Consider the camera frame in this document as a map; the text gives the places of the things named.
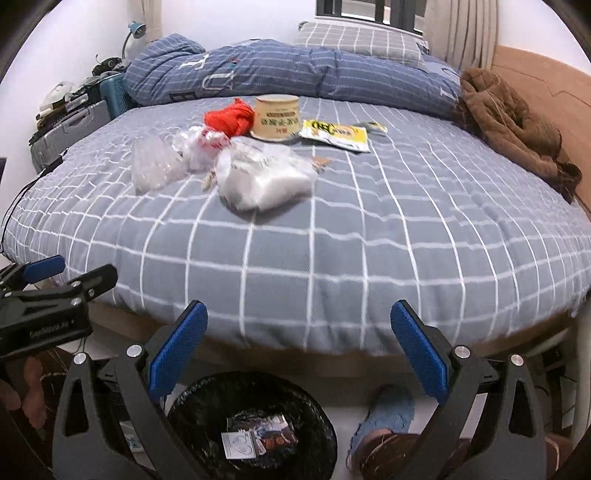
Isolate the grey checked pillow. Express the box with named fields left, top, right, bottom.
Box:
left=294, top=21, right=430, bottom=70

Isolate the person's left hand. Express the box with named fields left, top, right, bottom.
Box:
left=0, top=357, right=49, bottom=430

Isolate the dark framed window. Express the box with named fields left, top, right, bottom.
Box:
left=315, top=0, right=426, bottom=35

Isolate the yellow sachet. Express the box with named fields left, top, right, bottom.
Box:
left=299, top=119, right=370, bottom=153

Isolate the blue striped quilt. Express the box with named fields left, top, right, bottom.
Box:
left=124, top=33, right=467, bottom=118

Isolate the clear plastic bag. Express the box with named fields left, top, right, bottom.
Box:
left=131, top=131, right=185, bottom=195

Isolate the clear wrapper with red print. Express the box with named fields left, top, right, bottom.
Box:
left=173, top=126, right=232, bottom=172

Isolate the teal suitcase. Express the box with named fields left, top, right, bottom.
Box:
left=99, top=76, right=134, bottom=118

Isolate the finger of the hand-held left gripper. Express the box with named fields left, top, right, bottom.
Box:
left=0, top=255, right=66, bottom=291
left=46, top=264, right=119, bottom=306

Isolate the wooden headboard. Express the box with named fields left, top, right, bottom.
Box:
left=492, top=45, right=591, bottom=222

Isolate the white flat packet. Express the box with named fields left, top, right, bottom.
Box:
left=222, top=429, right=257, bottom=460

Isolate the blue desk lamp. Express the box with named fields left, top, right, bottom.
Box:
left=121, top=21, right=147, bottom=63

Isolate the grey suitcase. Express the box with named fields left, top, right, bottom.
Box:
left=30, top=99, right=112, bottom=169

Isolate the beige curtain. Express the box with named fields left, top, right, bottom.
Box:
left=422, top=0, right=502, bottom=70

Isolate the brown fleece garment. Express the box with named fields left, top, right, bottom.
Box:
left=455, top=68, right=583, bottom=195

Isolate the white rounded device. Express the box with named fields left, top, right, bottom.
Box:
left=39, top=80, right=75, bottom=114

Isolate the dark printed packet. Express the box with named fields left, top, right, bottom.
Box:
left=256, top=415, right=298, bottom=455

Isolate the black charger cable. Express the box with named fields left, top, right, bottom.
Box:
left=0, top=154, right=66, bottom=252

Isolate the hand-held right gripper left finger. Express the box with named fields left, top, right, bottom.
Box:
left=52, top=300, right=218, bottom=480

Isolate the bin with black liner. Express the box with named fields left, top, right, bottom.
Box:
left=166, top=371, right=338, bottom=480

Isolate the grey checked bed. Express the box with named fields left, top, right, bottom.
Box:
left=2, top=95, right=587, bottom=358

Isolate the blue fluffy slipper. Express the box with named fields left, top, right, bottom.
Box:
left=348, top=385, right=416, bottom=462

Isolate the white plastic bag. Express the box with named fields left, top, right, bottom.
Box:
left=216, top=137, right=319, bottom=212

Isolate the beige paper cup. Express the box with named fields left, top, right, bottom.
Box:
left=250, top=94, right=303, bottom=141

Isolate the red plastic bag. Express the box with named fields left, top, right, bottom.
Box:
left=203, top=98, right=256, bottom=138

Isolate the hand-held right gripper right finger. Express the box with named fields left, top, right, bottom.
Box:
left=390, top=299, right=557, bottom=480

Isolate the brown striped cloth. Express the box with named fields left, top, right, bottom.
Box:
left=355, top=431, right=462, bottom=480

